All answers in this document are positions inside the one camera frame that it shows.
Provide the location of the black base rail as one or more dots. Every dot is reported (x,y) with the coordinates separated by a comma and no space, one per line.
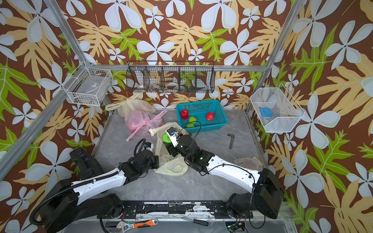
(219,210)

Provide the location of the white wire basket right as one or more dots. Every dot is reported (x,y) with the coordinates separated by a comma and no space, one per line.
(287,112)

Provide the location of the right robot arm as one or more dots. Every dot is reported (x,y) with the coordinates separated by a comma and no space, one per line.
(264,191)

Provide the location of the white wire basket left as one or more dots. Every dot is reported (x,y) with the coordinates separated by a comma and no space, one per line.
(88,85)

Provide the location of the grey allen key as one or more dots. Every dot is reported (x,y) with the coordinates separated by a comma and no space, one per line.
(232,138)

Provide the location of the pink plastic bag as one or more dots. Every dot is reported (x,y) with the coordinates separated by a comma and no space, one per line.
(140,122)

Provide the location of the orange adjustable wrench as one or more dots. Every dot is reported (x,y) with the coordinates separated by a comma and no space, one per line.
(125,227)

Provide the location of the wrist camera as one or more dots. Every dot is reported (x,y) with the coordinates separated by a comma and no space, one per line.
(173,136)
(148,146)

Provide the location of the red apple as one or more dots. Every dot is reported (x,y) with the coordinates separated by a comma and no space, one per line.
(184,114)

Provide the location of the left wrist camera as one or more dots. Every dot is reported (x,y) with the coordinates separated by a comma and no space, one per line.
(148,146)

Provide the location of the pale yellow bag at back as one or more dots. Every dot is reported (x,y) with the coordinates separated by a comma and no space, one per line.
(133,103)

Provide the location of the white wire basket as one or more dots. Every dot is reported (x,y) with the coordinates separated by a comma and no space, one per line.
(88,85)
(287,112)

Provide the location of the black wire basket rear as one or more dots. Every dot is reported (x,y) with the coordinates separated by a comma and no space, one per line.
(170,76)

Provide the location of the blue object in basket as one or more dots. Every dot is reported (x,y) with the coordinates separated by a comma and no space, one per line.
(266,112)

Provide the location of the teal plastic basket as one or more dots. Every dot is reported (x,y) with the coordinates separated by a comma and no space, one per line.
(200,110)

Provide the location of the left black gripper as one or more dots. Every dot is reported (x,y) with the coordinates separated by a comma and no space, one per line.
(156,159)

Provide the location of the green apple toy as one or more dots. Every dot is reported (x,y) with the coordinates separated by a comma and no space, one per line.
(192,120)

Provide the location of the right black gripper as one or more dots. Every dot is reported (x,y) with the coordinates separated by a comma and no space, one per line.
(172,149)

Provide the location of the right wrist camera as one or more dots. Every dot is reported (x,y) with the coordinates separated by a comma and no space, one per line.
(173,136)

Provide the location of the red fruit toy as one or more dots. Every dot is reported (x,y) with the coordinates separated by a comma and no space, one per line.
(210,116)

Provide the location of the green cabbage toy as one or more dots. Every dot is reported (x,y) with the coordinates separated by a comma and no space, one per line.
(166,138)

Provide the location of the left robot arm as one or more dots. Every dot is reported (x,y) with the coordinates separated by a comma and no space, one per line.
(71,201)

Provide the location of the small green fruit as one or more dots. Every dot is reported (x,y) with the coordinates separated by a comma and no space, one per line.
(190,125)

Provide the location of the yellow plastic bag with fruit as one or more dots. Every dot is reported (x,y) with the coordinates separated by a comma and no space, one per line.
(168,165)

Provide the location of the black handled screwdriver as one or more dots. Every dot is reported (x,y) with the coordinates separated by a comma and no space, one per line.
(196,221)

